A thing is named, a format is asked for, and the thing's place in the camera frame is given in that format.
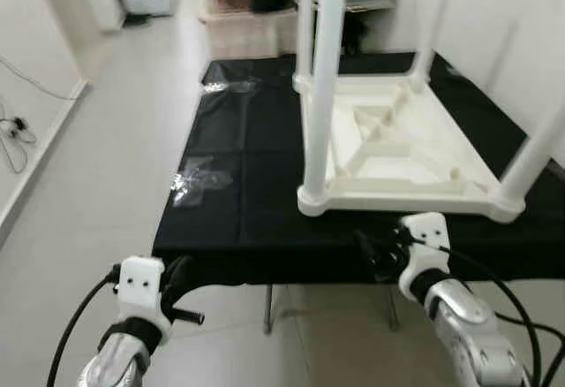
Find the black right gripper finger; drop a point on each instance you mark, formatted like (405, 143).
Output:
(366, 250)

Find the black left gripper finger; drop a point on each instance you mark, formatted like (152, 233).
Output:
(178, 276)
(190, 318)

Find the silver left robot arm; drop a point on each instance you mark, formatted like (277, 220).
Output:
(115, 360)

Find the white plastic table top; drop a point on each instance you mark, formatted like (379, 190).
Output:
(406, 175)

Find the black tablecloth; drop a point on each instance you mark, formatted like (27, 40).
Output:
(247, 228)

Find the black wooden stool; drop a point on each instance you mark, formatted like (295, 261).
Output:
(355, 38)

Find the black power adapter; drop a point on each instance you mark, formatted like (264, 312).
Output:
(18, 125)

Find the beige striped towel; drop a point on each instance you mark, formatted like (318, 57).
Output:
(252, 34)

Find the black power strip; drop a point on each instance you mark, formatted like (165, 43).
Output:
(137, 20)

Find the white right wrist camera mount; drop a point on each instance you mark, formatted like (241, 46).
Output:
(425, 237)

